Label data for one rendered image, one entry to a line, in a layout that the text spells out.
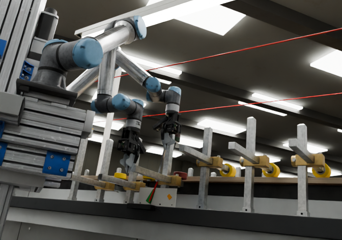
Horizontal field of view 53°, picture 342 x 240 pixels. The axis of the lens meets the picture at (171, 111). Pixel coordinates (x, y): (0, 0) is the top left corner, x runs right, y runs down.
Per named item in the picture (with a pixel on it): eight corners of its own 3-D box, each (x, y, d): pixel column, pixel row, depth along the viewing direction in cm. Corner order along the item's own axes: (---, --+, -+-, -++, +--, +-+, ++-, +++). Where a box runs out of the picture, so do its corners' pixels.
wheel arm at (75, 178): (69, 180, 193) (72, 173, 195) (66, 180, 195) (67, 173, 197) (121, 192, 226) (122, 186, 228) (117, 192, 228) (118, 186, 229)
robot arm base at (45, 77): (27, 83, 129) (33, 60, 133) (27, 95, 143) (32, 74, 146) (67, 93, 134) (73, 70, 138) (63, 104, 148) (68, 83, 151)
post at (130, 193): (126, 216, 198) (139, 137, 214) (122, 215, 200) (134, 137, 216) (130, 216, 201) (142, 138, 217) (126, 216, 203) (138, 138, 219)
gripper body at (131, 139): (115, 151, 163) (119, 127, 167) (127, 155, 169) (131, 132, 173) (127, 150, 158) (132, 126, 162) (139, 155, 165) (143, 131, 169)
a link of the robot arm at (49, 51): (52, 80, 149) (59, 53, 154) (75, 77, 143) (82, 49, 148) (30, 67, 140) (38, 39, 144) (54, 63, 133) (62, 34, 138)
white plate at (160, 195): (174, 207, 181) (176, 188, 184) (137, 204, 195) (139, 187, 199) (175, 207, 181) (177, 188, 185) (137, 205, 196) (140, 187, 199)
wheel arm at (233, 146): (235, 148, 142) (235, 140, 143) (227, 149, 144) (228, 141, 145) (274, 173, 180) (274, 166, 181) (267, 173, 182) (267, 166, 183)
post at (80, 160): (71, 200, 228) (84, 136, 243) (66, 200, 231) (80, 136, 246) (76, 201, 232) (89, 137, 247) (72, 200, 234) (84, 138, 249)
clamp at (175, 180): (175, 184, 186) (176, 175, 187) (155, 184, 193) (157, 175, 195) (181, 186, 190) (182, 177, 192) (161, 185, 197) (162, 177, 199)
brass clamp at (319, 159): (322, 165, 146) (321, 153, 148) (290, 165, 154) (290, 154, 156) (325, 168, 151) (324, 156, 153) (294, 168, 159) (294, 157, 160)
